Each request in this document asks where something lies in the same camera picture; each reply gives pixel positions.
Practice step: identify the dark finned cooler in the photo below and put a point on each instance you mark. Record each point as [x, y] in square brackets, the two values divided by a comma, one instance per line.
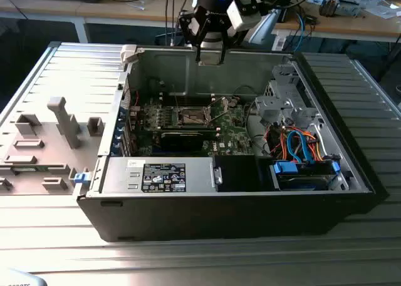
[329, 6]

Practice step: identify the black open PC case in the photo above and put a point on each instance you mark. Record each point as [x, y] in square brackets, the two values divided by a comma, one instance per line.
[219, 217]

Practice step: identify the white labelled object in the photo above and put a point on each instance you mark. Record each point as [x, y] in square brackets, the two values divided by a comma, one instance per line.
[18, 279]

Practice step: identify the pale grey case latch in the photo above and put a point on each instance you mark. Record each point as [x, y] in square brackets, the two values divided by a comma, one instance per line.
[128, 53]

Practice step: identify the white papers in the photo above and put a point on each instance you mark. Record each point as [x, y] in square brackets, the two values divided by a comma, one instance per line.
[380, 10]

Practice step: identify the hard disk in blue carrier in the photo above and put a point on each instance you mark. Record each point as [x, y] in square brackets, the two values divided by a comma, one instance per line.
[302, 182]

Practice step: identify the grey power supply unit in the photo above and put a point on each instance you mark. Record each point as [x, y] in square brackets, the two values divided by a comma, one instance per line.
[119, 176]

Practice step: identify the green RAM stick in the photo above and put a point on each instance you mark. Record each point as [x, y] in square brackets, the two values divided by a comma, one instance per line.
[26, 169]

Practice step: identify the blue plastic clip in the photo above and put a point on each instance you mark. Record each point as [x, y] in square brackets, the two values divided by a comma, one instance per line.
[81, 178]

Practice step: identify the CPU socket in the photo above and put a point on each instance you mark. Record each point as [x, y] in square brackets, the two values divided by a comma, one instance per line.
[191, 116]

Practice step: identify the green motherboard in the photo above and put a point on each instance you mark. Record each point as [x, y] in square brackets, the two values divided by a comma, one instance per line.
[232, 132]

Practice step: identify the black speaker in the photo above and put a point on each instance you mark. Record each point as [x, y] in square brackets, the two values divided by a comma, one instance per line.
[284, 16]

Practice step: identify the black plastic shroud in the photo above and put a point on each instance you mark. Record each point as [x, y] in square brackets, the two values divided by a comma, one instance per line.
[236, 173]

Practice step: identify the thin metal locking lever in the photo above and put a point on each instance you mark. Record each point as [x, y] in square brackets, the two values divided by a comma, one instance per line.
[176, 98]

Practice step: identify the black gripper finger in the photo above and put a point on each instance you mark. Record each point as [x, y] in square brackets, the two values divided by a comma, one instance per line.
[188, 29]
[228, 40]

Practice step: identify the grey metal drive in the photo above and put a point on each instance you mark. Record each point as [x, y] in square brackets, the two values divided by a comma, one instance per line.
[349, 7]

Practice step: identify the silver green CPU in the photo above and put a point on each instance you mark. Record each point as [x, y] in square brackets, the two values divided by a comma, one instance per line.
[209, 63]

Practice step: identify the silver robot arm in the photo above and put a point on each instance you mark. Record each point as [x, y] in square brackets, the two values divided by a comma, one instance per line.
[263, 29]

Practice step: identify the black graphics card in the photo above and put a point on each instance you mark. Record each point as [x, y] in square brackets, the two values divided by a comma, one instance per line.
[181, 141]

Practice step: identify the grey parts rack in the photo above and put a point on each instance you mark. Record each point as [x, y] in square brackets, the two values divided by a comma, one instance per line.
[47, 126]

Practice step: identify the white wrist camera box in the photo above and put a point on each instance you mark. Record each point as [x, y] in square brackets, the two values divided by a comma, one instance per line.
[241, 20]

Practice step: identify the wooden desk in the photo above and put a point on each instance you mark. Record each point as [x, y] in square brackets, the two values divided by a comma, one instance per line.
[344, 27]
[47, 9]

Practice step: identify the silver metal drive cage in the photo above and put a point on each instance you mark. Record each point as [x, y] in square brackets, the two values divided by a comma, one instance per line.
[269, 109]

